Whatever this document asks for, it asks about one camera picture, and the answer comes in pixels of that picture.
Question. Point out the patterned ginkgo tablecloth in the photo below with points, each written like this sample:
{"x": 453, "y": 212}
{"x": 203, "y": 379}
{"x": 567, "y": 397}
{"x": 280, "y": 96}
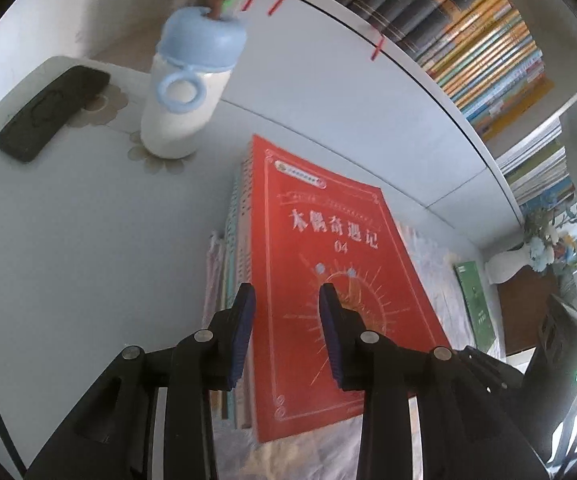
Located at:
{"x": 379, "y": 444}

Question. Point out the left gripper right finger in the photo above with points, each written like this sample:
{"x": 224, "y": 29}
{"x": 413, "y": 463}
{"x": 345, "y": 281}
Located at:
{"x": 464, "y": 432}

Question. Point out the shelf book row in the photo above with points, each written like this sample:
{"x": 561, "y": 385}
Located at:
{"x": 510, "y": 67}

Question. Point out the white bookshelf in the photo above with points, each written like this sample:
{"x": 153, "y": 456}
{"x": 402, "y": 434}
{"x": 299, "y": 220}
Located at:
{"x": 314, "y": 67}

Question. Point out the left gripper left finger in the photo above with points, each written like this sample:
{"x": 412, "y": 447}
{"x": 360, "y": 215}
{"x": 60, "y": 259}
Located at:
{"x": 109, "y": 433}

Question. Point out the green fables book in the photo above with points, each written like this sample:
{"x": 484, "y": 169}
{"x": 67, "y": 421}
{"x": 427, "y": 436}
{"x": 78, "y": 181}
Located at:
{"x": 476, "y": 304}

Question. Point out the white ceramic vase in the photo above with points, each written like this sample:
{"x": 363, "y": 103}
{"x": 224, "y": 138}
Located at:
{"x": 502, "y": 267}

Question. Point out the grey lady mythology book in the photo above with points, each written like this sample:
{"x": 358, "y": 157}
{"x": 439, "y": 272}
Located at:
{"x": 227, "y": 267}

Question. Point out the brown wooden side cabinet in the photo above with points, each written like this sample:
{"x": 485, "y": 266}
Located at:
{"x": 525, "y": 301}

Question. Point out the white cup blue lid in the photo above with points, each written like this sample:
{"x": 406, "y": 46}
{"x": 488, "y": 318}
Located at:
{"x": 193, "y": 62}

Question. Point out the blue artificial flowers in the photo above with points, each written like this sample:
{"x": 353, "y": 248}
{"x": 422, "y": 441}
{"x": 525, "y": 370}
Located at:
{"x": 547, "y": 241}

